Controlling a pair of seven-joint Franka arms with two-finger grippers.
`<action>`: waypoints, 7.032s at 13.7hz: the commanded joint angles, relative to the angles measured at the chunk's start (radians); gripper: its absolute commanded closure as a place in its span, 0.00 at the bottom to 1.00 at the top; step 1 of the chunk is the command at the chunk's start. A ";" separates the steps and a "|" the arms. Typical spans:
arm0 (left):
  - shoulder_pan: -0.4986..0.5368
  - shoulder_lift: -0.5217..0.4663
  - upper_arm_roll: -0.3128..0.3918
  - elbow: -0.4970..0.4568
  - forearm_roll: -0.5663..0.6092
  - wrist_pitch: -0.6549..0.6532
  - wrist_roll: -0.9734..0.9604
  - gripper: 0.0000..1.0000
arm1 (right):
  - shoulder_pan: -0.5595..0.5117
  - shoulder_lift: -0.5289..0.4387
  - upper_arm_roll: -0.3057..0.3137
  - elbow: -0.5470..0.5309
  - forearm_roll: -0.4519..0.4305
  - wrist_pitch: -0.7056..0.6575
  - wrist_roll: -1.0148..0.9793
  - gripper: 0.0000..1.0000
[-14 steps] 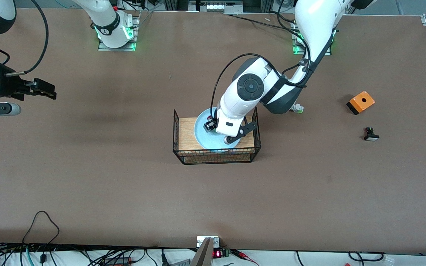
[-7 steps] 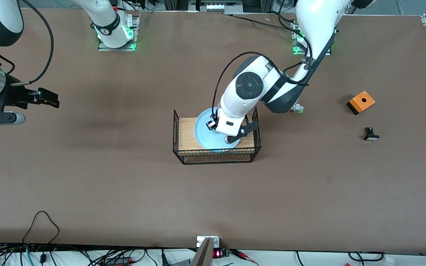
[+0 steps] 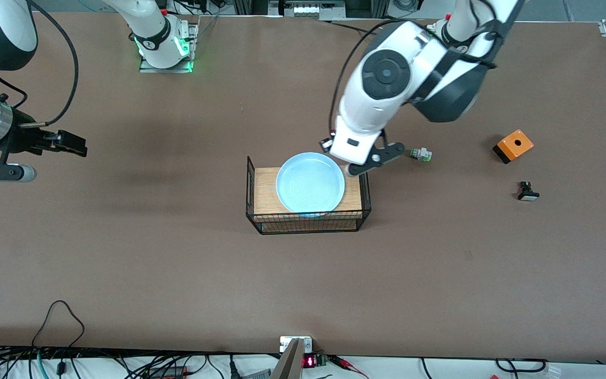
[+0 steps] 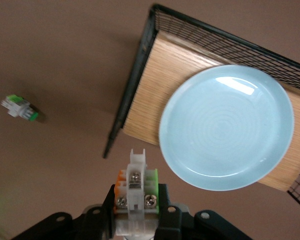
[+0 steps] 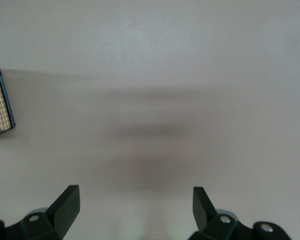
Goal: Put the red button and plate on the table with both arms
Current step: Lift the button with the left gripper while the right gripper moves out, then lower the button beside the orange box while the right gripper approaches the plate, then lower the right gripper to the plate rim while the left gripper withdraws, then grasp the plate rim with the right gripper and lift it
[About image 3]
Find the white mounting block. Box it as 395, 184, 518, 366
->
280, 336, 314, 354

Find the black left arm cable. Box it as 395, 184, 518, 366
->
328, 18, 403, 138

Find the flat black cable loop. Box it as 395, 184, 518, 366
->
494, 358, 549, 372

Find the red probe clip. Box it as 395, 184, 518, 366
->
329, 355, 371, 379

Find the thin black looped cable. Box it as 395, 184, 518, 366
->
32, 300, 86, 349

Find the black power adapter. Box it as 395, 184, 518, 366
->
145, 366, 189, 379

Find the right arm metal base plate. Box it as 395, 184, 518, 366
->
139, 22, 199, 74

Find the light blue round plate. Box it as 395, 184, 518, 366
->
276, 152, 346, 214

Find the black button with white cap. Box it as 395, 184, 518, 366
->
517, 181, 540, 202

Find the long black table cable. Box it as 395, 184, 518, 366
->
318, 19, 372, 33

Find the black wire rack wooden top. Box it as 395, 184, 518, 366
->
245, 152, 372, 236

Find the grey metal bar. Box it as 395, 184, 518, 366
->
269, 338, 305, 379

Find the orange button box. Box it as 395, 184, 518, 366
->
493, 129, 534, 165

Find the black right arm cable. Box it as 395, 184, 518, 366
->
19, 0, 79, 128

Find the aluminium frame with white device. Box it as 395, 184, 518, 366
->
266, 0, 347, 19

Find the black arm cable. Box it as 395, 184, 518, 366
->
328, 18, 403, 138
19, 0, 79, 128

